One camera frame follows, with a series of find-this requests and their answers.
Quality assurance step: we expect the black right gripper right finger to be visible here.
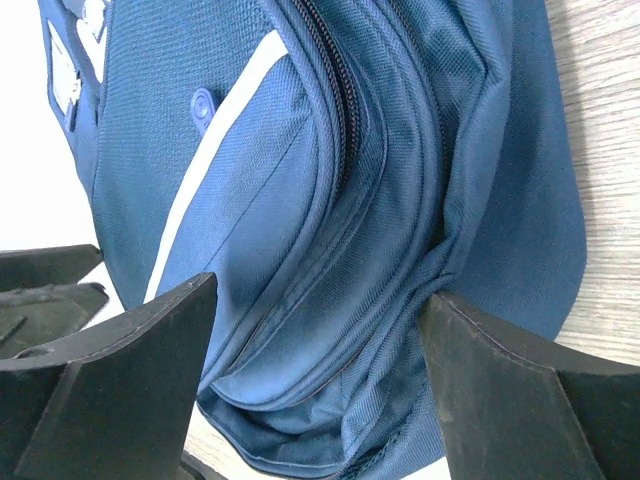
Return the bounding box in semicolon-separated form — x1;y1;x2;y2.
419;292;639;479

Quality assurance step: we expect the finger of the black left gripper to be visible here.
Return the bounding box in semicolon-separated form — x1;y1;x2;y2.
1;244;109;358

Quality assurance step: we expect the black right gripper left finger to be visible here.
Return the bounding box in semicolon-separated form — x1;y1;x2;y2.
1;273;217;480

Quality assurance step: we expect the navy blue student backpack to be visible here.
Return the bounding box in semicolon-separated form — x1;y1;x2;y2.
39;1;586;479

